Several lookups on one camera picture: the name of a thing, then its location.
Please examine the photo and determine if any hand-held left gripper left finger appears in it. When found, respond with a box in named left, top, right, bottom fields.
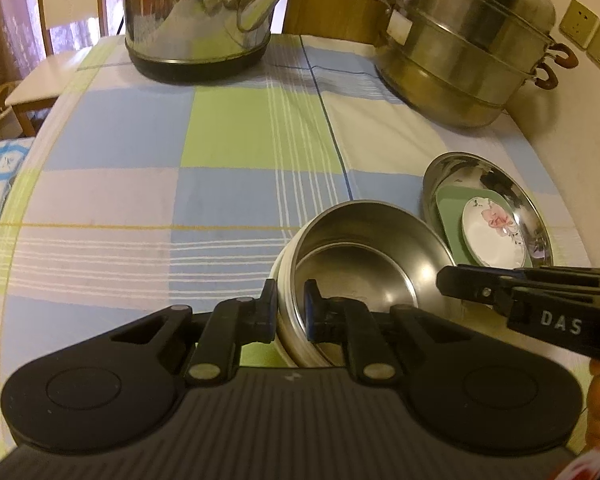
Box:
left=111, top=277, right=278, bottom=389

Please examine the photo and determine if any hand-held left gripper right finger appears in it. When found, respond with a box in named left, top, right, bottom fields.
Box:
left=302, top=279, right=474, bottom=384

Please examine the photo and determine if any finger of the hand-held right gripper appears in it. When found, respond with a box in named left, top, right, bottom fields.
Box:
left=436, top=265, right=600, bottom=319
left=517, top=265, right=600, bottom=282

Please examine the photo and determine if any white floral bowl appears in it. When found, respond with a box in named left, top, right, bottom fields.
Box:
left=460, top=195, right=529, bottom=269

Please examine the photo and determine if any steel bowl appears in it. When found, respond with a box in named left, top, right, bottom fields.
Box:
left=290, top=200, right=458, bottom=356

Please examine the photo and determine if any green square plate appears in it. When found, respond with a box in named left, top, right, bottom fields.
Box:
left=432, top=185, right=537, bottom=269

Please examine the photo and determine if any round steel plate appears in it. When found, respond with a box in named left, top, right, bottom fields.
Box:
left=420, top=151, right=554, bottom=269

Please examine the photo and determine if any checked tablecloth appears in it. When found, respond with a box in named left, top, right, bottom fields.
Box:
left=0, top=34, right=594, bottom=441

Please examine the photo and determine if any steel steamer pot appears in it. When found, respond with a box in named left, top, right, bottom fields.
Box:
left=354, top=0, right=579, bottom=130

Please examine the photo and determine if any blue checked cloth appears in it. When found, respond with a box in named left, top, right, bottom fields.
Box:
left=0, top=139, right=32, bottom=233

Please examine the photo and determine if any steel kettle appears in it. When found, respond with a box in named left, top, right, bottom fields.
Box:
left=122, top=0, right=311, bottom=86

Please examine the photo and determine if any brown wooden chair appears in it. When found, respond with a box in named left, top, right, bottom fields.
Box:
left=284, top=0, right=383, bottom=43

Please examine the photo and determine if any cream wooden chair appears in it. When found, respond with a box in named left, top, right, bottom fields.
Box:
left=4, top=0, right=107, bottom=137

